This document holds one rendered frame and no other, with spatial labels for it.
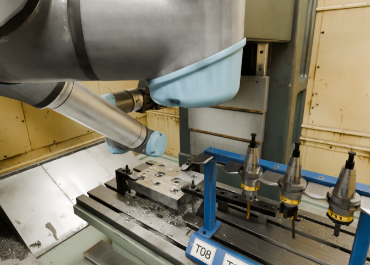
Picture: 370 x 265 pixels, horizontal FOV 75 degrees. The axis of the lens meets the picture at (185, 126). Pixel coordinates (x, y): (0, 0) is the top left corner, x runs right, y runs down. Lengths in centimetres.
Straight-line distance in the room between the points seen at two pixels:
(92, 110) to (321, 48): 131
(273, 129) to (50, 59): 121
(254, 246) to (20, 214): 120
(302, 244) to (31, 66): 95
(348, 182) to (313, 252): 41
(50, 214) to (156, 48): 148
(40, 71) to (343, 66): 149
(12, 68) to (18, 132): 156
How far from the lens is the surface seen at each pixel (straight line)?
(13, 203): 167
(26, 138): 178
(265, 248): 95
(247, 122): 132
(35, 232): 154
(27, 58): 19
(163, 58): 17
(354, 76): 157
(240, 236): 98
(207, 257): 86
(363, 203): 68
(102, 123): 56
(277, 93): 128
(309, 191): 67
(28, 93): 48
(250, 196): 73
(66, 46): 18
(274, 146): 135
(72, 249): 145
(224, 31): 17
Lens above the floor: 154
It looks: 17 degrees down
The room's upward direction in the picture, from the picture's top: 1 degrees counter-clockwise
